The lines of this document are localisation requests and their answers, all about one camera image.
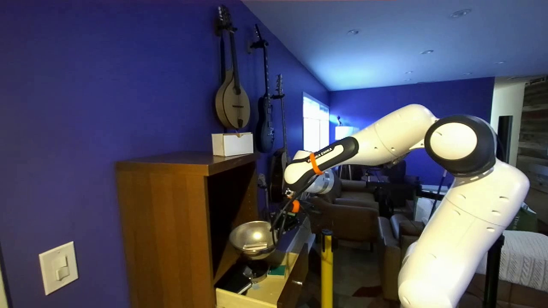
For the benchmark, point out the white box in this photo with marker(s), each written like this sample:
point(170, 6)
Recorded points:
point(232, 144)

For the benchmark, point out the black stand pole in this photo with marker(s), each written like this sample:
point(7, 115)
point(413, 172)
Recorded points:
point(492, 274)

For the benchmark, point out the black item in drawer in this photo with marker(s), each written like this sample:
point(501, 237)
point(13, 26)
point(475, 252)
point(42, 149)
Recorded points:
point(235, 279)

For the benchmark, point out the brown armchair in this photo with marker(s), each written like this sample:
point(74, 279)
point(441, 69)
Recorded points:
point(395, 250)

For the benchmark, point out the yellow pole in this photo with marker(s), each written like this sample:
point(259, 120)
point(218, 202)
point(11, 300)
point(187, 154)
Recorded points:
point(326, 267)

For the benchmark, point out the brown sofa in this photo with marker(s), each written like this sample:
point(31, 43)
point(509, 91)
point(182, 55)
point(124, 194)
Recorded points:
point(348, 214)

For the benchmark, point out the mandolin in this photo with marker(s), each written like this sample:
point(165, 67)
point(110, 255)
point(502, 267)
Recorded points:
point(234, 103)

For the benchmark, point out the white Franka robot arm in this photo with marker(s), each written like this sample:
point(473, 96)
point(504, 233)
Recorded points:
point(468, 228)

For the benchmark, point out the white quilted bed cover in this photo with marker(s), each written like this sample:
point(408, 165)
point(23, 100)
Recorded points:
point(523, 259)

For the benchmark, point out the green sponge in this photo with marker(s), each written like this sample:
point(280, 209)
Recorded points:
point(276, 271)

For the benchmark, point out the brown wooden cabinet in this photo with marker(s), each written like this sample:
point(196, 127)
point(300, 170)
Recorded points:
point(165, 228)

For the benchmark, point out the bright window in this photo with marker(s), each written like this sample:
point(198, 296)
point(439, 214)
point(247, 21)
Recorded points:
point(316, 122)

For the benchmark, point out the dark electric guitar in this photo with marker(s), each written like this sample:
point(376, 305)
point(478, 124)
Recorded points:
point(266, 122)

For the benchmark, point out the open wooden cabinet drawer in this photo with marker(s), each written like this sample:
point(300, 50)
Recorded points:
point(285, 279)

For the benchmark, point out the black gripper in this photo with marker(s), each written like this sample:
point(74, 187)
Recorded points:
point(288, 214)

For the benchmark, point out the white light switch plate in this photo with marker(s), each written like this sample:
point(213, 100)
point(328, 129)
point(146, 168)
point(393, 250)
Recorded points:
point(59, 267)

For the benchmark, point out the round metal dishpan bowl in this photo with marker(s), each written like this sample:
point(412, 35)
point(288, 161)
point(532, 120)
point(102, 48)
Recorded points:
point(251, 238)

